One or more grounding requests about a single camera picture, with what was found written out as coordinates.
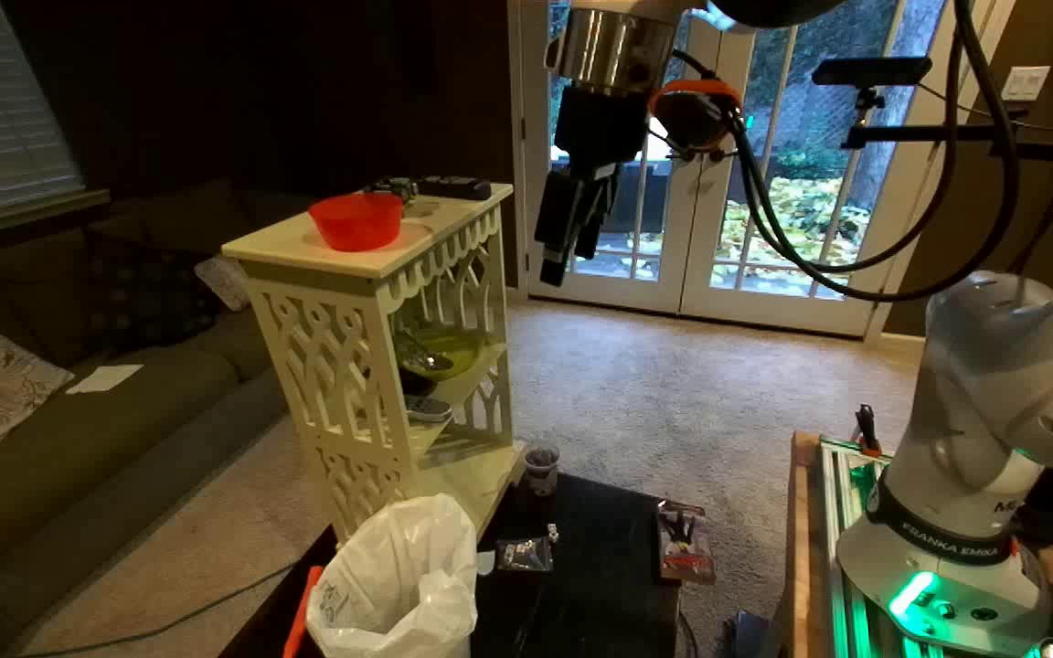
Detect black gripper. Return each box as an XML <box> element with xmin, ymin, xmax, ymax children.
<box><xmin>533</xmin><ymin>85</ymin><xmax>649</xmax><ymax>258</ymax></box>

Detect white bagged trash bin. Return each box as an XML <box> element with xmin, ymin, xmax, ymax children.
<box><xmin>306</xmin><ymin>493</ymin><xmax>479</xmax><ymax>658</ymax></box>

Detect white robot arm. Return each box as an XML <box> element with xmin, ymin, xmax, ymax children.
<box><xmin>539</xmin><ymin>0</ymin><xmax>1053</xmax><ymax>658</ymax></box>

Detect black remote control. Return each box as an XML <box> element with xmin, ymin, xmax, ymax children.
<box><xmin>417</xmin><ymin>175</ymin><xmax>489</xmax><ymax>200</ymax></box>

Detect goggles on shelf top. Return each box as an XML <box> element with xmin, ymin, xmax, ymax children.
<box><xmin>367</xmin><ymin>175</ymin><xmax>417</xmax><ymax>203</ymax></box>

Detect red plastic bowl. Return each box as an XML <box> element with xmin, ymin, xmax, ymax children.
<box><xmin>306</xmin><ymin>192</ymin><xmax>404</xmax><ymax>252</ymax></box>

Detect green plate on shelf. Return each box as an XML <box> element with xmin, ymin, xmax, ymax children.
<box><xmin>394</xmin><ymin>326</ymin><xmax>487</xmax><ymax>380</ymax></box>

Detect white lattice shelf unit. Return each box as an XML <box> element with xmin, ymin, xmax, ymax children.
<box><xmin>225</xmin><ymin>181</ymin><xmax>522</xmax><ymax>536</ymax></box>

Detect small dark cup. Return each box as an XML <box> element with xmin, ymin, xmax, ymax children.
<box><xmin>522</xmin><ymin>448</ymin><xmax>559</xmax><ymax>497</ymax></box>

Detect crumpled shiny wrapper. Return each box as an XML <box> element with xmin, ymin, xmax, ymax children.
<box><xmin>496</xmin><ymin>536</ymin><xmax>555</xmax><ymax>573</ymax></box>

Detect magazine on table edge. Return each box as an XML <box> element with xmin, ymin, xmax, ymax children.
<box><xmin>655</xmin><ymin>497</ymin><xmax>717</xmax><ymax>584</ymax></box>

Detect grey couch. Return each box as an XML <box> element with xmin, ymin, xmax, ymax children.
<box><xmin>0</xmin><ymin>177</ymin><xmax>312</xmax><ymax>658</ymax></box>

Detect white paper on couch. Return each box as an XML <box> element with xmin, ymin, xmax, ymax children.
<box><xmin>66</xmin><ymin>365</ymin><xmax>144</xmax><ymax>394</ymax></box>

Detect black camera on mount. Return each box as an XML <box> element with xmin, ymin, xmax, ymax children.
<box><xmin>813</xmin><ymin>55</ymin><xmax>934</xmax><ymax>87</ymax></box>

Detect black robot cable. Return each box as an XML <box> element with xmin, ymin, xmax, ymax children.
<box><xmin>670</xmin><ymin>0</ymin><xmax>1025</xmax><ymax>308</ymax></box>

